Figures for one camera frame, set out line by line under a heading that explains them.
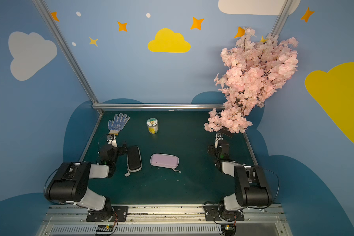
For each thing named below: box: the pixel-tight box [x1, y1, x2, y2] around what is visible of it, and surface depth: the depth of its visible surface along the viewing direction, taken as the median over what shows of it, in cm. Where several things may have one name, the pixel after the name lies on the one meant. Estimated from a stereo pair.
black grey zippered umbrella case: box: [123, 145, 143, 177], surface depth 92 cm
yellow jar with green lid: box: [146, 117, 159, 135], surface depth 106 cm
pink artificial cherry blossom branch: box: [204, 27, 299, 134], surface depth 74 cm
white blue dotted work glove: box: [107, 113, 130, 136], surface depth 117 cm
